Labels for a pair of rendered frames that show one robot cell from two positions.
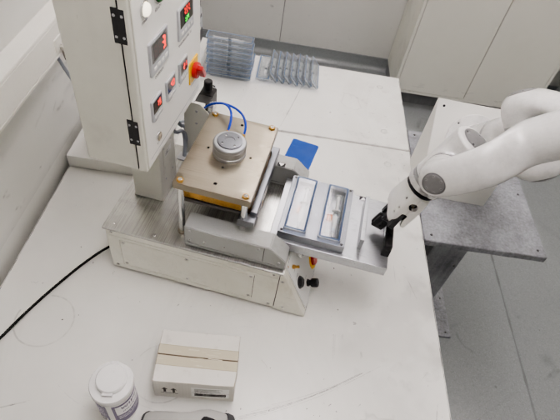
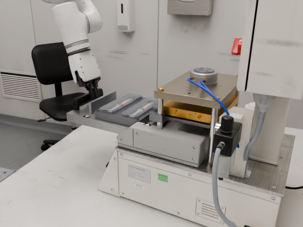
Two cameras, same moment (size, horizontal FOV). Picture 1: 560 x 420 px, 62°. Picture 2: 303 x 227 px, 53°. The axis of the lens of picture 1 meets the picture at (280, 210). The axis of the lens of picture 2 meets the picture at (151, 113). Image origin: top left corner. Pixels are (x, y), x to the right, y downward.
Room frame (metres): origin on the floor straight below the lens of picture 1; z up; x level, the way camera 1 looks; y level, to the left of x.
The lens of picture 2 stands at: (1.65, 0.34, 1.35)
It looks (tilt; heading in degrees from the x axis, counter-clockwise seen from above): 22 degrees down; 203
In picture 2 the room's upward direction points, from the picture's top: 1 degrees clockwise
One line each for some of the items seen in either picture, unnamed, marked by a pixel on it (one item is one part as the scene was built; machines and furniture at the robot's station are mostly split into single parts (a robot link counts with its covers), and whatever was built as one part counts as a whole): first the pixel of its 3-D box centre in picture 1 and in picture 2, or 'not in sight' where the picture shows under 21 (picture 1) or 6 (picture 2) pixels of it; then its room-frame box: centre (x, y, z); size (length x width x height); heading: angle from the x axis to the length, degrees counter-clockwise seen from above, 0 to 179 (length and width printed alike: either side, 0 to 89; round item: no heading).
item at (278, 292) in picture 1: (229, 221); (192, 166); (0.83, 0.14, 0.84); 0.53 x 0.37 x 0.17; 86
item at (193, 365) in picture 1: (197, 365); not in sight; (0.42, 0.12, 0.80); 0.19 x 0.13 x 0.09; 93
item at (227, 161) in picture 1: (218, 152); (210, 95); (0.84, 0.17, 1.08); 0.31 x 0.24 x 0.13; 176
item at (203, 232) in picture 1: (237, 241); not in sight; (0.67, 0.09, 0.96); 0.25 x 0.05 x 0.07; 86
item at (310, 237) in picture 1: (317, 212); (132, 109); (0.80, -0.09, 0.98); 0.20 x 0.17 x 0.03; 176
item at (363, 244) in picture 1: (333, 219); (121, 110); (0.79, -0.14, 0.97); 0.30 x 0.22 x 0.08; 86
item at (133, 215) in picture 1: (213, 200); (209, 142); (0.82, 0.18, 0.93); 0.46 x 0.35 x 0.01; 86
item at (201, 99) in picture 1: (207, 107); (224, 143); (1.05, 0.26, 1.05); 0.15 x 0.05 x 0.15; 176
